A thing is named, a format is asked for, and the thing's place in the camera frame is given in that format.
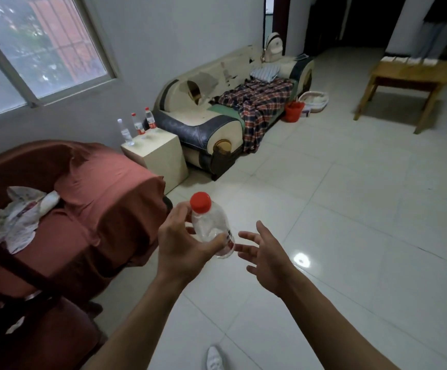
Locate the red-brown covered armchair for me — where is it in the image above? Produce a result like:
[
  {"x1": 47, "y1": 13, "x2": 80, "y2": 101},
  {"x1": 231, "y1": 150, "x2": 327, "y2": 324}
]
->
[{"x1": 0, "y1": 140, "x2": 169, "y2": 370}]

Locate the person's right hand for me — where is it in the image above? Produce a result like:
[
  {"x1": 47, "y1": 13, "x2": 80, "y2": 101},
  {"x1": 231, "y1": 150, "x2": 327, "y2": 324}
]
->
[{"x1": 234, "y1": 220, "x2": 298, "y2": 297}]

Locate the beige cube side table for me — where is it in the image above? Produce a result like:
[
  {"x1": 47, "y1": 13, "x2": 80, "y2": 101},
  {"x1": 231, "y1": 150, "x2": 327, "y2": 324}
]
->
[{"x1": 121, "y1": 128, "x2": 189, "y2": 195}]

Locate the sliding window with grey frame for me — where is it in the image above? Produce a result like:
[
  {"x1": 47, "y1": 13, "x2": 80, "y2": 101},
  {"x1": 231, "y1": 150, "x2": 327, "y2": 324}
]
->
[{"x1": 0, "y1": 0, "x2": 118, "y2": 124}]

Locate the dark wooden chair frame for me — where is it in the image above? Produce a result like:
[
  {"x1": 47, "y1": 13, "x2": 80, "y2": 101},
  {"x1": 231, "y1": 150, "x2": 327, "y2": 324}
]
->
[{"x1": 0, "y1": 227, "x2": 64, "y2": 322}]

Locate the dark wooden door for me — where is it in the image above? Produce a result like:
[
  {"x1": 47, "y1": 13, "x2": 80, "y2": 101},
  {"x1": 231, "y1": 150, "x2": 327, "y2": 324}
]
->
[{"x1": 264, "y1": 0, "x2": 290, "y2": 56}]

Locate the hanging light clothing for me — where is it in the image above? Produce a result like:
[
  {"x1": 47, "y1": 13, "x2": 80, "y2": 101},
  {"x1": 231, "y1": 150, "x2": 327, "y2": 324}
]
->
[{"x1": 416, "y1": 13, "x2": 447, "y2": 60}]

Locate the person's left hand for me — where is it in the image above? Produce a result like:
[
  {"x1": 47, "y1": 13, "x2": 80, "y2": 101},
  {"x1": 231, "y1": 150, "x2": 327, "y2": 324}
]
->
[{"x1": 157, "y1": 202, "x2": 228, "y2": 284}]

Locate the person's right forearm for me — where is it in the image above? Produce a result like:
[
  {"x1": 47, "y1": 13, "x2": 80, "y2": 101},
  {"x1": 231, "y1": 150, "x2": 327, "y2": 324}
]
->
[{"x1": 281, "y1": 267, "x2": 401, "y2": 370}]

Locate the row of white items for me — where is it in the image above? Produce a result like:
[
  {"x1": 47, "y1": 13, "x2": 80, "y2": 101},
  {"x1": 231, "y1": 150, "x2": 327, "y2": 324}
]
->
[{"x1": 380, "y1": 55, "x2": 439, "y2": 67}]

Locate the striped pillow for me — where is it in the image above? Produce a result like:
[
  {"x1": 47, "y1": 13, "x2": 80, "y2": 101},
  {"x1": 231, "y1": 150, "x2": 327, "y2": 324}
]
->
[{"x1": 250, "y1": 65, "x2": 280, "y2": 82}]

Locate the red plastic bucket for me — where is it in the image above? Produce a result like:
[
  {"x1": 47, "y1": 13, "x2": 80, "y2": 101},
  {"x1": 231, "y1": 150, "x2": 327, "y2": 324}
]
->
[{"x1": 284, "y1": 100, "x2": 305, "y2": 124}]

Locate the clear red-capped plastic bottle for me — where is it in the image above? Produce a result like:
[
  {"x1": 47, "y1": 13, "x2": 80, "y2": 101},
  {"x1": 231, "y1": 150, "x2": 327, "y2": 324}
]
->
[{"x1": 190, "y1": 192, "x2": 236, "y2": 259}]

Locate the white backpack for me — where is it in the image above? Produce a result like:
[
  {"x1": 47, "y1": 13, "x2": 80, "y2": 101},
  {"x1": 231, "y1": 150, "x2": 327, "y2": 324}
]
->
[{"x1": 261, "y1": 32, "x2": 284, "y2": 63}]

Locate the clear white-capped plastic bottle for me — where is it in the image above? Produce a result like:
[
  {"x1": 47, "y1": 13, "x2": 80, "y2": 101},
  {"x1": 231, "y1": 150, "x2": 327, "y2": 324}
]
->
[{"x1": 117, "y1": 118, "x2": 135, "y2": 146}]

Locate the red and blue plaid blanket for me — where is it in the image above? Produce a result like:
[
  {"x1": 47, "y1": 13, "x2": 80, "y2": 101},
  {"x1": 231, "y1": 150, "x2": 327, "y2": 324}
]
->
[{"x1": 208, "y1": 78, "x2": 294, "y2": 154}]

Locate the person's left forearm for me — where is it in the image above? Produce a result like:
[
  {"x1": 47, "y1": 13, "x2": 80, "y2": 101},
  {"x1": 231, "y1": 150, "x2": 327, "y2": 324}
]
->
[{"x1": 80, "y1": 271, "x2": 187, "y2": 370}]

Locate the white printed cloth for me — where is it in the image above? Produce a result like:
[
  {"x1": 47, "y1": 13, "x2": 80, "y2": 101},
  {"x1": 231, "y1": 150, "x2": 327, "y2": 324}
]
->
[{"x1": 0, "y1": 186, "x2": 61, "y2": 255}]

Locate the white plastic basin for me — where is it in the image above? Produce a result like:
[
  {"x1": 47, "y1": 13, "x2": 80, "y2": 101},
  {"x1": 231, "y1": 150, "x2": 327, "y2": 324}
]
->
[{"x1": 298, "y1": 91, "x2": 329, "y2": 114}]

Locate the cream and black sofa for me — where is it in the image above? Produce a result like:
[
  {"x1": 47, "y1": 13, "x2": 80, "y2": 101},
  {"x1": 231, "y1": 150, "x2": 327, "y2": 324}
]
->
[{"x1": 153, "y1": 45, "x2": 315, "y2": 181}]

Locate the wooden table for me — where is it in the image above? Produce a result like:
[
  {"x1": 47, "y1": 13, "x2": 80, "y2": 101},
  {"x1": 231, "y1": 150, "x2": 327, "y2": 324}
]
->
[{"x1": 353, "y1": 57, "x2": 447, "y2": 135}]

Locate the green seat cushion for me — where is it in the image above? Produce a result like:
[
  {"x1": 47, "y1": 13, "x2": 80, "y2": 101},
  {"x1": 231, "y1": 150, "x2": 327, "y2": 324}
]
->
[{"x1": 208, "y1": 103, "x2": 246, "y2": 124}]

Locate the person's white shoe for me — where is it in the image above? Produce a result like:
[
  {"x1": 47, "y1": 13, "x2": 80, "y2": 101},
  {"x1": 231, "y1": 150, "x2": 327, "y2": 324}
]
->
[{"x1": 206, "y1": 345, "x2": 225, "y2": 370}]

